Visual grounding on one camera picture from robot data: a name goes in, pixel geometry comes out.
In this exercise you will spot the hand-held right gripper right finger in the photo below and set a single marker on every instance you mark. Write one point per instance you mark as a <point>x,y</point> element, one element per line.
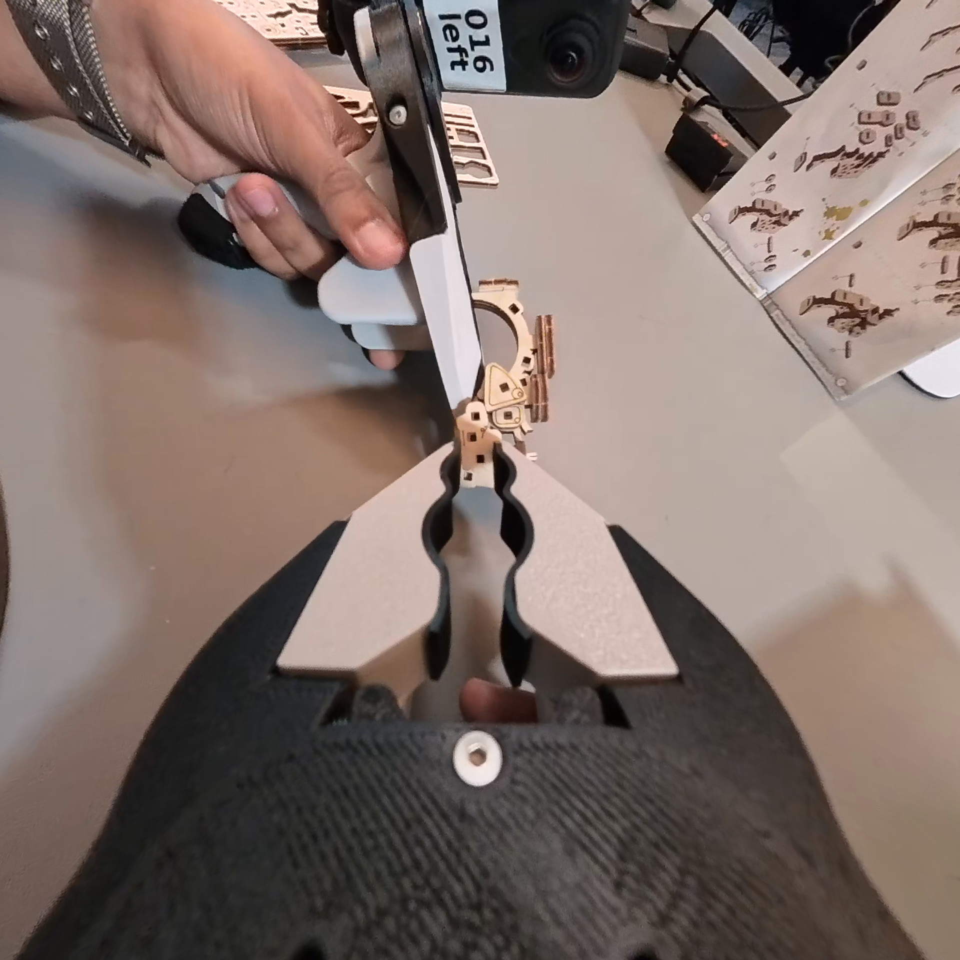
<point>592,592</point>

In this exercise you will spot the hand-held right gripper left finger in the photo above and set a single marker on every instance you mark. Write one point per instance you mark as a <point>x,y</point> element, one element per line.
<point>360,592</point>

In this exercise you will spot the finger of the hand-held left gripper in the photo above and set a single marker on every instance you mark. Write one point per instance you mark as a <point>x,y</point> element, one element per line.
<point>446,315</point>

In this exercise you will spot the wooden puzzle model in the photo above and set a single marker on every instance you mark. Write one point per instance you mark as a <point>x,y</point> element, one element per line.
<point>525,352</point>

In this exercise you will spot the small light wooden puzzle piece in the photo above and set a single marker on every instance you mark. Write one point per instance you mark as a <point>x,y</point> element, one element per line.
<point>476,442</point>

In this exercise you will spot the grey desk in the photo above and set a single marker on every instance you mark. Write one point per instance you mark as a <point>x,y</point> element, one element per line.
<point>675,337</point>

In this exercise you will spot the person's right hand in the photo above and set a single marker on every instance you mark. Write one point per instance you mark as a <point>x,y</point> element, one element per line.
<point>495,705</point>

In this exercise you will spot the person's left hand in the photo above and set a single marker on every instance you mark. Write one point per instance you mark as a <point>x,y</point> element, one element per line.
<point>225,97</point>

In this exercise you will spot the wooden part sheet with cutouts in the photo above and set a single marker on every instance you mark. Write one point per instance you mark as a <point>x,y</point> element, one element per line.
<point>472,157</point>

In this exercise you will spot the stacked wooden part sheets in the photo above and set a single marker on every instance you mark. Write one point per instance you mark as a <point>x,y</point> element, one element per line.
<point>296,26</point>

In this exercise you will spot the black power adapter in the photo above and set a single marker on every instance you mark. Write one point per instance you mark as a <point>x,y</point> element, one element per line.
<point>645,49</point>

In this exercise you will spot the small black display device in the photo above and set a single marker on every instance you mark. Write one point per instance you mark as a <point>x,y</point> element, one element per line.
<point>705,150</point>

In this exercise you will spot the silver metal wristband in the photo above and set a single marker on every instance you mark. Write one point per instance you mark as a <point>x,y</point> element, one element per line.
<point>82,82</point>

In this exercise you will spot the white stand base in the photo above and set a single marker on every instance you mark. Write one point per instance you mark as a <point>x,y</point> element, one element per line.
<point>937,379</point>

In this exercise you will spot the illustrated instruction booklet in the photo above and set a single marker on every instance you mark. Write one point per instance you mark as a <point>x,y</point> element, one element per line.
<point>862,225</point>

